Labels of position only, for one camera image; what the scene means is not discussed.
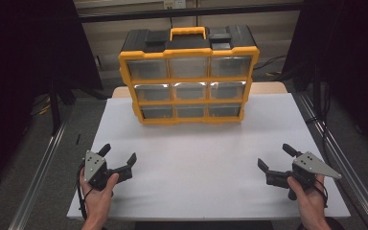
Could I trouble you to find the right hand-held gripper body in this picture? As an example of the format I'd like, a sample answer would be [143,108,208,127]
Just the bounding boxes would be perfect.
[264,150,343,201]

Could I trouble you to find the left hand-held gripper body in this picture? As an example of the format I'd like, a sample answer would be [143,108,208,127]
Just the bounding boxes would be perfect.
[83,149,134,192]

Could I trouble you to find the person's left hand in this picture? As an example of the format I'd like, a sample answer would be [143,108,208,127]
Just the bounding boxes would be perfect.
[79,167,120,224]

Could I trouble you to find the person's right hand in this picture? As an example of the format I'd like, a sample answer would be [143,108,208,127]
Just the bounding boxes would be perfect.
[287,173,329,222]

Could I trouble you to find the black metal stand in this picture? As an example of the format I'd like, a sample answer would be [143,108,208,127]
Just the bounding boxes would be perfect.
[47,78,62,136]

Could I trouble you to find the set of clear plastic drawers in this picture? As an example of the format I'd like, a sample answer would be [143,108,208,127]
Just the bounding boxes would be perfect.
[126,56,253,120]

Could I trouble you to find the black curtain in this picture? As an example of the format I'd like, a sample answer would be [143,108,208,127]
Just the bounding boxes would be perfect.
[0,0,104,196]
[282,0,368,158]

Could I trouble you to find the black cabinet latch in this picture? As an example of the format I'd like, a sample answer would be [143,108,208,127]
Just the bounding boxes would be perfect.
[208,27,233,44]
[145,30,171,45]

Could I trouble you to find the yellow black organizer cabinet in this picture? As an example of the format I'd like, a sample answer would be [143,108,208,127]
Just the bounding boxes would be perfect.
[118,25,261,126]

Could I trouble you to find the black horizontal bar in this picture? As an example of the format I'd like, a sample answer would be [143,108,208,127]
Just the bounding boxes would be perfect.
[78,2,303,24]

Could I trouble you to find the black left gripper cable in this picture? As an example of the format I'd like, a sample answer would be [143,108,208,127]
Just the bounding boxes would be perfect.
[76,161,94,221]

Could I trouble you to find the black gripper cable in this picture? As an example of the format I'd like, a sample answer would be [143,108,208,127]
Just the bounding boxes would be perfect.
[312,178,330,209]
[76,161,94,221]

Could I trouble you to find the black cable along rail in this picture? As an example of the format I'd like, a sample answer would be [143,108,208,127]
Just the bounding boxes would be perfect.
[304,91,333,162]

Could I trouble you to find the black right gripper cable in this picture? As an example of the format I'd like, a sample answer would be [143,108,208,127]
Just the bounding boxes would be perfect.
[312,178,330,209]

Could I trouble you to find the yellow floor cable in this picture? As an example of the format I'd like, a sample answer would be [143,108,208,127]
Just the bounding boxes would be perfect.
[31,95,53,117]

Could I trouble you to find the black floor cable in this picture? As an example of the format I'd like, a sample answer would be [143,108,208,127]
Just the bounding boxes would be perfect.
[253,54,288,72]

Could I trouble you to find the yellow carrying handle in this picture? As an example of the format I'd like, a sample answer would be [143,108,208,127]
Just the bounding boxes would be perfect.
[170,26,207,41]

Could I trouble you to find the white wall outlet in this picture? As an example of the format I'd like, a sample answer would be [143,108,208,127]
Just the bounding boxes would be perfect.
[163,0,187,10]

